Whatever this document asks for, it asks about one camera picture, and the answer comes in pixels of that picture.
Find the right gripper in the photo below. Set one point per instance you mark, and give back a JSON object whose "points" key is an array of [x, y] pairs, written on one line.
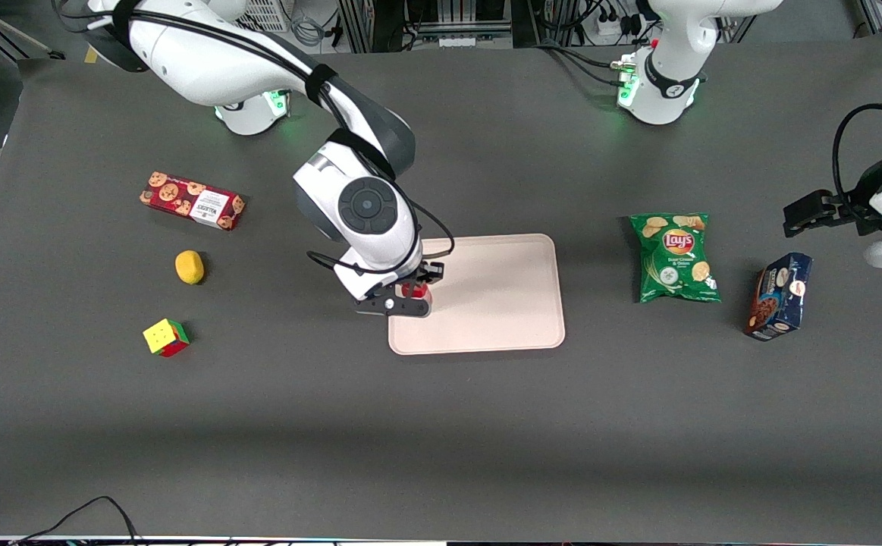
{"points": [[431, 273]]}

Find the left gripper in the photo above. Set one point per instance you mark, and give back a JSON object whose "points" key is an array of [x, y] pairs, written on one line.
{"points": [[853, 209]]}

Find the red coke bottle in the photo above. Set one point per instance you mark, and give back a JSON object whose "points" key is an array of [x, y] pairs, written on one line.
{"points": [[415, 290]]}

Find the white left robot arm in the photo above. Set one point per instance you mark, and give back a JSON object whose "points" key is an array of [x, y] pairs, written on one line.
{"points": [[668, 91]]}

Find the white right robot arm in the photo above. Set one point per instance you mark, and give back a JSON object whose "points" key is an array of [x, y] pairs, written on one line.
{"points": [[205, 61]]}

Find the beige plastic tray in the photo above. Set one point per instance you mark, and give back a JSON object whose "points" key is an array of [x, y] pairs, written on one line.
{"points": [[501, 296]]}

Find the dark blue cookie box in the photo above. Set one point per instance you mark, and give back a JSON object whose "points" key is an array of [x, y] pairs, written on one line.
{"points": [[780, 297]]}

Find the green Lay's chips bag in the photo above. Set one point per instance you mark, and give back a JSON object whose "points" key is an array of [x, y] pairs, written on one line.
{"points": [[676, 262]]}

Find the yellow lemon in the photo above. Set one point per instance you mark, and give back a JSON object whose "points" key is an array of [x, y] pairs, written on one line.
{"points": [[189, 267]]}

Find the red cookie box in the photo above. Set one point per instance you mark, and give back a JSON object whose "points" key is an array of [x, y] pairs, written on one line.
{"points": [[190, 201]]}

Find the colourful puzzle cube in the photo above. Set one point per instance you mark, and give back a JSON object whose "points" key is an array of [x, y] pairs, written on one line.
{"points": [[164, 337]]}

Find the aluminium equipment rack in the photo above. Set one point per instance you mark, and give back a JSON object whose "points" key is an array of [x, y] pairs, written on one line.
{"points": [[425, 23]]}

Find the white power strip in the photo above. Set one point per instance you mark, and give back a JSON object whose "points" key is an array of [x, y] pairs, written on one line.
{"points": [[615, 29]]}

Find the white perforated panel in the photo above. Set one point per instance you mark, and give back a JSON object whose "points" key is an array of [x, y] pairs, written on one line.
{"points": [[270, 15]]}

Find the grey aluminium strut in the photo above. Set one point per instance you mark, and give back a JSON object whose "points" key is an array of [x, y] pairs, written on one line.
{"points": [[1, 30]]}

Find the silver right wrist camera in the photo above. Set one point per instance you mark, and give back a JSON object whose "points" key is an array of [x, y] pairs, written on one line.
{"points": [[399, 306]]}

